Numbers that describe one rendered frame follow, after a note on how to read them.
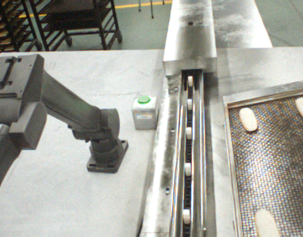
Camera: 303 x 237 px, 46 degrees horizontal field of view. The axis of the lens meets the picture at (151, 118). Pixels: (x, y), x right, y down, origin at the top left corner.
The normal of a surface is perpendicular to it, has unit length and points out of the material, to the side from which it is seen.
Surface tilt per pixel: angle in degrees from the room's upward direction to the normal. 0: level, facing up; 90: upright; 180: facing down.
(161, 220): 0
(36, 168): 0
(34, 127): 90
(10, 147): 90
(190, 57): 0
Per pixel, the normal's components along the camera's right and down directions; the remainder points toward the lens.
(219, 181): -0.13, -0.81
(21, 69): -0.17, -0.57
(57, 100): 0.98, 0.03
